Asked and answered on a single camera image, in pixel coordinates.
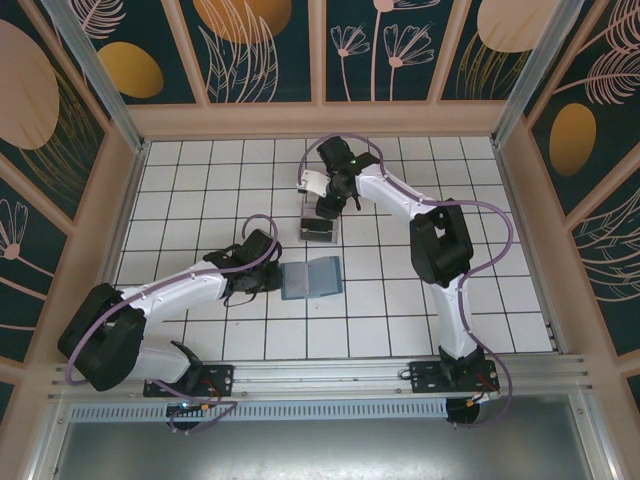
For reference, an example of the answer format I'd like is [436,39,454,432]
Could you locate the teal leather card holder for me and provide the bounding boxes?
[279,257,345,301]

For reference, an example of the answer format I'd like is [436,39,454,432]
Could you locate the small green circuit board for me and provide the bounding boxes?
[167,401,211,416]

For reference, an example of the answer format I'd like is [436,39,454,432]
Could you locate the grey metal sheet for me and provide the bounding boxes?
[49,419,601,480]

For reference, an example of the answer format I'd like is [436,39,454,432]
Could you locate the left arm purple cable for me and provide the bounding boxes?
[66,214,244,435]

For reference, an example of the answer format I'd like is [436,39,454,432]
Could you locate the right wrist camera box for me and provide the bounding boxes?
[298,169,327,197]

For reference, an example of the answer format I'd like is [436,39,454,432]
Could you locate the grey slotted cable duct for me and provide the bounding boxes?
[69,398,450,422]

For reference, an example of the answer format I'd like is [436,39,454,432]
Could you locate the aluminium corner post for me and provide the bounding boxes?
[491,0,575,147]
[40,0,151,154]

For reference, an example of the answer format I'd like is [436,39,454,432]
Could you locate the clear plastic slotted box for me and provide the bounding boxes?
[298,192,342,246]

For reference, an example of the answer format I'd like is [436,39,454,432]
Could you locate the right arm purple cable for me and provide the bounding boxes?
[298,132,521,431]

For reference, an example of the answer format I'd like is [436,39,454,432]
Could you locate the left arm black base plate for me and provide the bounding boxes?
[143,364,236,399]

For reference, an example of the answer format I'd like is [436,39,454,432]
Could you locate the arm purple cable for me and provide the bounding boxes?
[298,132,521,431]
[66,214,244,435]

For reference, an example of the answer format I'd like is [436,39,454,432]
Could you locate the aluminium mounting rail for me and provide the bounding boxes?
[48,353,596,401]

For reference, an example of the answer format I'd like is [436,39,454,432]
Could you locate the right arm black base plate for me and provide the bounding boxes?
[408,360,501,396]

